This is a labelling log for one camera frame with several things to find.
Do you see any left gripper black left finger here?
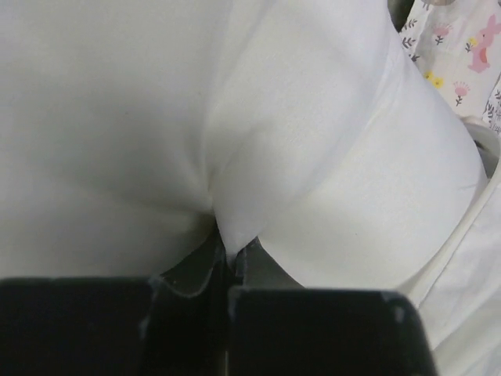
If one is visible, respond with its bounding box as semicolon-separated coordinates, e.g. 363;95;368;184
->
1;234;226;375

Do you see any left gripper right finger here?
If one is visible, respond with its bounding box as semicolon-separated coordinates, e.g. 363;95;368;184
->
227;240;437;376

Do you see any white pillow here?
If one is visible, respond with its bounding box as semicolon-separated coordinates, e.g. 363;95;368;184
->
1;1;487;287

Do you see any floral patterned pillow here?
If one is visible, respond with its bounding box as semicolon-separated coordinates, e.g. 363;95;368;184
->
400;0;500;133

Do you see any grey pillowcase with cream ruffle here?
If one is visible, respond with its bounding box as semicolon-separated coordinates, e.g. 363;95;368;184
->
409;117;500;375

